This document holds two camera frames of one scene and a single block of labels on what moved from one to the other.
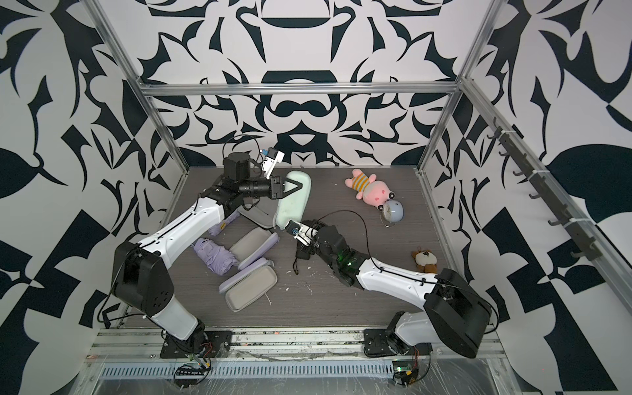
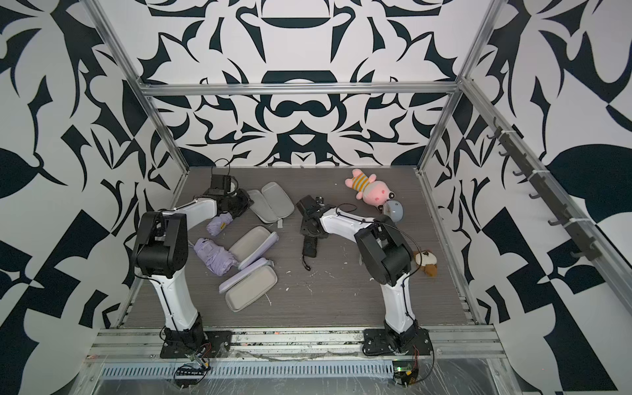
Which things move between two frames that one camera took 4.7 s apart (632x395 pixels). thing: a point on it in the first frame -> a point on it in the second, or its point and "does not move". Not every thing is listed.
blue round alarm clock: x=392 y=212 does not move
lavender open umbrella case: x=248 y=285 does not move
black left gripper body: x=260 y=188 -> x=239 y=202
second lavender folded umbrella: x=215 y=230 does not move
